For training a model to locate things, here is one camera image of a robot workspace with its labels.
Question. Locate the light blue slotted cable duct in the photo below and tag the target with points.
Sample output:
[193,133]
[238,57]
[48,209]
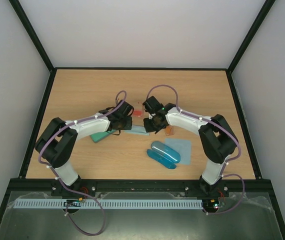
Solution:
[110,204]

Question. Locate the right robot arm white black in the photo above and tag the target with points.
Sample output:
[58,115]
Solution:
[216,136]

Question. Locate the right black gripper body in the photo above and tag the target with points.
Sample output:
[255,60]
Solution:
[148,123]

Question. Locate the light blue cleaning cloth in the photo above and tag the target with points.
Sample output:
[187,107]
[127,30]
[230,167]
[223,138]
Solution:
[137,130]

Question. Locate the blue transparent glasses case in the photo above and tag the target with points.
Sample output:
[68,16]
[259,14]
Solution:
[164,154]

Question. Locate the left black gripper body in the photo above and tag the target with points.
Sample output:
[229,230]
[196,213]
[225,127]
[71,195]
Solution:
[125,126]

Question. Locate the green glasses case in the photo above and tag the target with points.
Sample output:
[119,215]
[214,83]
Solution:
[99,136]

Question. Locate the orange sunglasses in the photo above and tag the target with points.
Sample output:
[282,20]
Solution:
[169,131]

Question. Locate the black metal frame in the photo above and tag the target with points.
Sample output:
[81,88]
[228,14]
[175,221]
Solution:
[256,185]

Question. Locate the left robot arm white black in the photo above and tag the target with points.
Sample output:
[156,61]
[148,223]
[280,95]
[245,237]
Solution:
[56,143]

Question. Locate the red sunglasses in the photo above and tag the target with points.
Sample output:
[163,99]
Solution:
[138,109]

